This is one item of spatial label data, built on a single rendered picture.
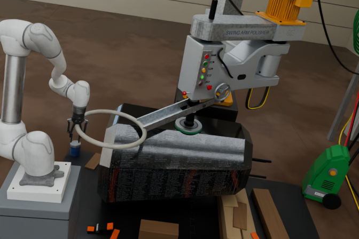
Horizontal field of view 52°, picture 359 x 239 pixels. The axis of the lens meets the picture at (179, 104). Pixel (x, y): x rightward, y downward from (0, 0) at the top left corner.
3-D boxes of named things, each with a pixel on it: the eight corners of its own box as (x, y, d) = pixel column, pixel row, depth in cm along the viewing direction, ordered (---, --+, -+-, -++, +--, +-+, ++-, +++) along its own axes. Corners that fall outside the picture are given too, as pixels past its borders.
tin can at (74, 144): (78, 150, 372) (78, 139, 366) (81, 155, 365) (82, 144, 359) (68, 151, 366) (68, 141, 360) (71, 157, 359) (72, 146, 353)
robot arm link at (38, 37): (66, 42, 194) (45, 37, 197) (53, 19, 178) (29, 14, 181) (54, 62, 188) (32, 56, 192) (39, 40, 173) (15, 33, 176)
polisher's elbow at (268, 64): (247, 69, 306) (254, 46, 297) (264, 67, 316) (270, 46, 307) (263, 78, 292) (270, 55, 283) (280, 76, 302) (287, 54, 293)
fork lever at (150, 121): (212, 90, 298) (212, 85, 295) (226, 102, 284) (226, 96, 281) (134, 121, 272) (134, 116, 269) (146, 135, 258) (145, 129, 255)
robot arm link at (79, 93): (91, 104, 239) (76, 96, 243) (95, 82, 233) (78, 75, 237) (80, 109, 230) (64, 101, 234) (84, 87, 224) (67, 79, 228)
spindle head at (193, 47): (213, 87, 298) (226, 34, 278) (229, 99, 282) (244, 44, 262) (176, 90, 280) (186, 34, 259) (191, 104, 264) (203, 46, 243)
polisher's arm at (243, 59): (258, 86, 325) (274, 33, 303) (276, 98, 309) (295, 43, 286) (189, 94, 287) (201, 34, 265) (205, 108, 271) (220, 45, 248)
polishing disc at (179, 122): (183, 115, 301) (183, 113, 301) (206, 125, 293) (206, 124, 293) (170, 125, 284) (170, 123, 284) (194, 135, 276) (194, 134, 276)
